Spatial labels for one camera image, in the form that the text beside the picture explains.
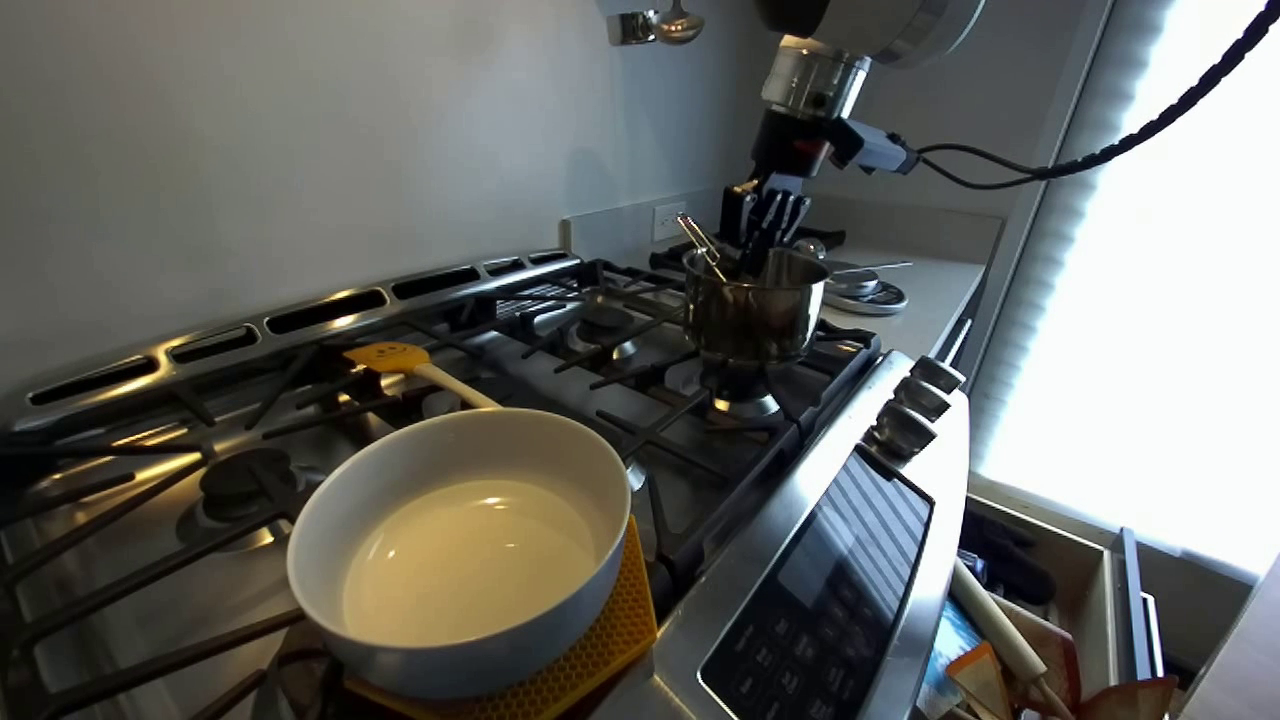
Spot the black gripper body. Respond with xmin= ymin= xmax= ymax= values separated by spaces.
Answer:
xmin=743 ymin=110 xmax=847 ymax=203

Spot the hanging steel ladle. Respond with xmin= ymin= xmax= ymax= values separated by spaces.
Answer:
xmin=647 ymin=0 xmax=708 ymax=47

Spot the thin metal stirrer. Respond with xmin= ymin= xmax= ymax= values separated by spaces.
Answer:
xmin=671 ymin=209 xmax=735 ymax=293

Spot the black cast iron grate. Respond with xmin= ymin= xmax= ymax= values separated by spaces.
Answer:
xmin=556 ymin=254 xmax=888 ymax=465
xmin=0 ymin=334 xmax=445 ymax=720
xmin=333 ymin=282 xmax=751 ymax=537

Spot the open grey drawer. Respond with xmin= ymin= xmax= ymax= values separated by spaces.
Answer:
xmin=955 ymin=491 xmax=1171 ymax=720

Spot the yellow hexagonal trivet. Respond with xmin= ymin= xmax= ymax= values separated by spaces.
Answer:
xmin=334 ymin=510 xmax=658 ymax=720

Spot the white ceramic bowl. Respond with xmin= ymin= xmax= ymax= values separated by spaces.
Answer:
xmin=284 ymin=403 xmax=635 ymax=702

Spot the white cylindrical handle tool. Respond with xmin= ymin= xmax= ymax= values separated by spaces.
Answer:
xmin=947 ymin=556 xmax=1077 ymax=714

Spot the stainless steel gas stove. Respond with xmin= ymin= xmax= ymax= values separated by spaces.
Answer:
xmin=0 ymin=245 xmax=976 ymax=720

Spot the yellow spatula white handle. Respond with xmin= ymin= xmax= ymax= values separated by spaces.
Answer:
xmin=341 ymin=339 xmax=503 ymax=414

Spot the black braided cable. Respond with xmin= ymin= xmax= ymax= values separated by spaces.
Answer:
xmin=916 ymin=0 xmax=1280 ymax=191

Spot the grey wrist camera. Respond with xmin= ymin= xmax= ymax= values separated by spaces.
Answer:
xmin=831 ymin=114 xmax=924 ymax=180

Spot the small steel pot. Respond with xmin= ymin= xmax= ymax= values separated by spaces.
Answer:
xmin=680 ymin=239 xmax=831 ymax=370

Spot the round glass pot lid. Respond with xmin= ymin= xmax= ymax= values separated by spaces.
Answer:
xmin=818 ymin=259 xmax=916 ymax=321

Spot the blue and white box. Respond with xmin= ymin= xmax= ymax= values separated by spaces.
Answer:
xmin=916 ymin=594 xmax=992 ymax=720

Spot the silver stove knob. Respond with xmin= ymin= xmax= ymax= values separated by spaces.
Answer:
xmin=911 ymin=351 xmax=973 ymax=395
xmin=888 ymin=377 xmax=951 ymax=425
xmin=859 ymin=401 xmax=937 ymax=472

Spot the white window blind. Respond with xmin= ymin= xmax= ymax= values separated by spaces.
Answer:
xmin=973 ymin=0 xmax=1280 ymax=574

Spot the black stove control panel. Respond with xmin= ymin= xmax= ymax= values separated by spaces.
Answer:
xmin=695 ymin=451 xmax=937 ymax=720

